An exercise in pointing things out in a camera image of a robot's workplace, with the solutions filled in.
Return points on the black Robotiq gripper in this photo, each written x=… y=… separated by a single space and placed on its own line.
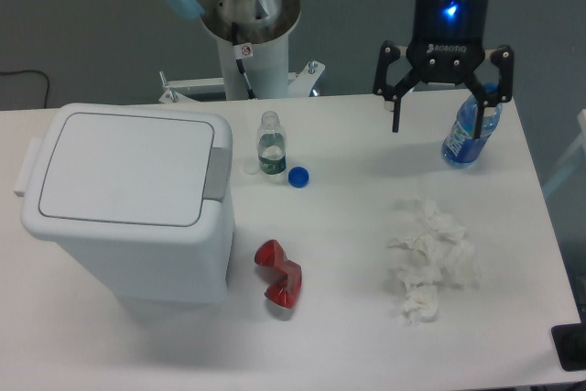
x=448 y=34

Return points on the white plastic trash can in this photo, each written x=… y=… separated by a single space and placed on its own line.
x=140 y=197

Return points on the crushed red soda can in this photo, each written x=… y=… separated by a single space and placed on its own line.
x=284 y=291

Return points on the blue plastic water bottle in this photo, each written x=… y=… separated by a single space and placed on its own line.
x=460 y=149

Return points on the crumpled white tissue top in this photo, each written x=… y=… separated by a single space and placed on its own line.
x=426 y=217

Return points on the crumpled white tissue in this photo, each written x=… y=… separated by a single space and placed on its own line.
x=423 y=249
x=461 y=265
x=421 y=303
x=426 y=217

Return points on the blue bottle cap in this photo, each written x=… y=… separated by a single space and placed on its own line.
x=298 y=177

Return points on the clear empty plastic bottle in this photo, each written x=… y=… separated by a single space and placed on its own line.
x=271 y=147

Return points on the crumpled white tissue left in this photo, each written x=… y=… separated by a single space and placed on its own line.
x=423 y=249

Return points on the crumpled white tissue right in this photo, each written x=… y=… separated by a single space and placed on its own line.
x=461 y=265

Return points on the white bottle cap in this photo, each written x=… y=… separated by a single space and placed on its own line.
x=250 y=168

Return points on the crumpled white tissue bottom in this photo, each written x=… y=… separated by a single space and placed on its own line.
x=421 y=303

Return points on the black device at edge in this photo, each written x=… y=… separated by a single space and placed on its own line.
x=569 y=341

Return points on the white frame at right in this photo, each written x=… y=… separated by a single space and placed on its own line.
x=570 y=160

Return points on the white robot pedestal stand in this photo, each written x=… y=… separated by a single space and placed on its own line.
x=252 y=39

